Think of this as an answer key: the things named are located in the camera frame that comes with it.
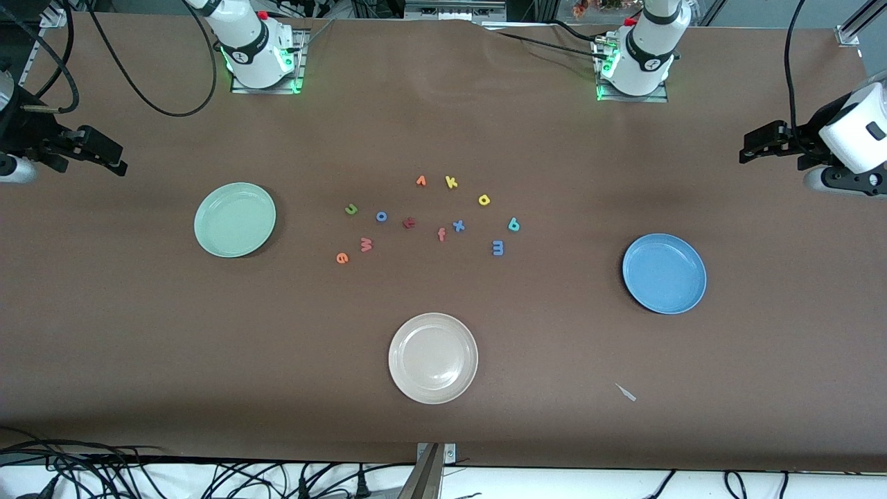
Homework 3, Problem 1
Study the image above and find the light green plate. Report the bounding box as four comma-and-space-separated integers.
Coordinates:
193, 182, 277, 259

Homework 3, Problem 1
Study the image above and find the blue plate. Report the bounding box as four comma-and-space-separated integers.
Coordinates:
622, 233, 708, 315

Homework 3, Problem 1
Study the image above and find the orange background object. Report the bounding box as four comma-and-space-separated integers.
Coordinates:
572, 0, 624, 19

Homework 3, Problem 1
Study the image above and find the brown table cover sheet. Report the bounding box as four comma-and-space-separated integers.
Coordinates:
0, 10, 887, 473

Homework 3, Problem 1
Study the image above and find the beige plate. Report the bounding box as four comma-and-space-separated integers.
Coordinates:
388, 313, 479, 405

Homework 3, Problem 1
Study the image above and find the thick black gripper cable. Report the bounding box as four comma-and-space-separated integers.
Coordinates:
0, 7, 79, 115

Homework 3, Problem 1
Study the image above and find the long looping black cable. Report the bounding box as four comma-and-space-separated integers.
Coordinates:
87, 0, 219, 118

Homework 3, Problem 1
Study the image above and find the thin black cable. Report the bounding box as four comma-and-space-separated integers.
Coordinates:
31, 0, 76, 99

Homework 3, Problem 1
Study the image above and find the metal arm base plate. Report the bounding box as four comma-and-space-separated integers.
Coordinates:
593, 36, 670, 104
230, 28, 307, 95

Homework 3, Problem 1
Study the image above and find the aluminium frame profile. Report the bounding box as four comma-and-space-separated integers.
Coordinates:
835, 0, 887, 46
19, 0, 67, 85

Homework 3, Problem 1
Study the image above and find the black base power cable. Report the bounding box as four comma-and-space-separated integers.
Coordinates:
495, 21, 605, 59

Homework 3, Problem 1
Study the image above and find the metal frame crossbar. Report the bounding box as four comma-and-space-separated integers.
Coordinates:
405, 0, 508, 21

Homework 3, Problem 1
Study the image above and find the aluminium profile camera post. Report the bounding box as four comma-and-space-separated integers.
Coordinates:
398, 443, 446, 499

